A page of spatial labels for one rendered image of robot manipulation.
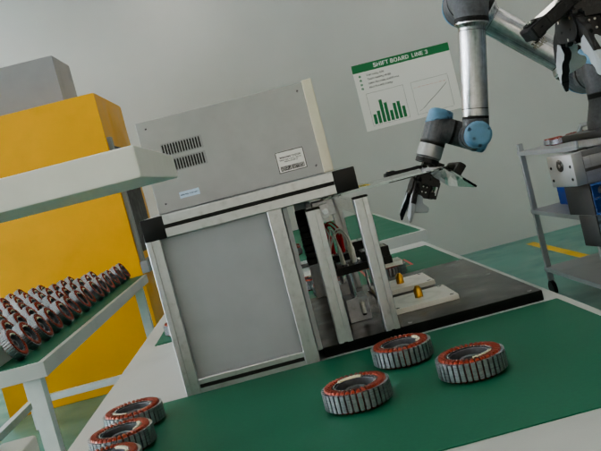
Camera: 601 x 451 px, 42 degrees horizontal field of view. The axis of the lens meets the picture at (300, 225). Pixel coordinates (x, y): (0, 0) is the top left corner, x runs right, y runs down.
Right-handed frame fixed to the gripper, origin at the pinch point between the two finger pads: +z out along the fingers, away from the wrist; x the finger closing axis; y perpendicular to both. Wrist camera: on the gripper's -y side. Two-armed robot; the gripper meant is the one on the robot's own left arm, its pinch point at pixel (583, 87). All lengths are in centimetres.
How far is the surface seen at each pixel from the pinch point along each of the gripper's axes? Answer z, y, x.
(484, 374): 39, -40, -21
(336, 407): 38, -63, -16
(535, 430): 40, -43, -44
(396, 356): 38, -47, -1
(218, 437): 40, -81, -7
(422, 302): 37, -30, 32
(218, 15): -146, 20, 570
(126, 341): 84, -120, 403
